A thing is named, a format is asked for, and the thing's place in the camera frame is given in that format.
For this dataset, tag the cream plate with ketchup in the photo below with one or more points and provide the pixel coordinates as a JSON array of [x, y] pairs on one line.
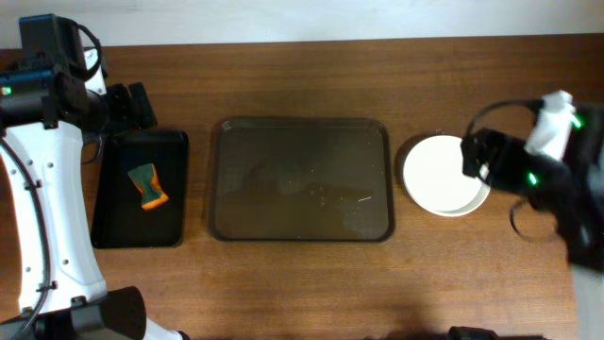
[[435, 161]]

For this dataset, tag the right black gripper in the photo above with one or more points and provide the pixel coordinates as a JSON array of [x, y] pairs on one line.
[[478, 154]]

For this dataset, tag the black plastic tray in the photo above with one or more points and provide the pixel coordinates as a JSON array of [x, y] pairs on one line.
[[119, 219]]

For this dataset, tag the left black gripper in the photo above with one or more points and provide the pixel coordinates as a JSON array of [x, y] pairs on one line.
[[115, 110]]

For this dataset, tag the brown serving tray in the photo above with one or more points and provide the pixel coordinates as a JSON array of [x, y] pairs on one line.
[[301, 180]]

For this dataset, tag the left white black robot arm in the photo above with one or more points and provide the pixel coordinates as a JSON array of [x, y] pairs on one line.
[[63, 292]]

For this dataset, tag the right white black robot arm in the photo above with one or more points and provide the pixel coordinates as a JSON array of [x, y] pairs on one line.
[[584, 244]]

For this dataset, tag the pale green plate with ketchup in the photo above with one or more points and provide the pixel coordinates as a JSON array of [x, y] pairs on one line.
[[451, 202]]

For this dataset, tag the orange green sponge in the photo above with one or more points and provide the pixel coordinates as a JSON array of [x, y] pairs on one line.
[[146, 180]]

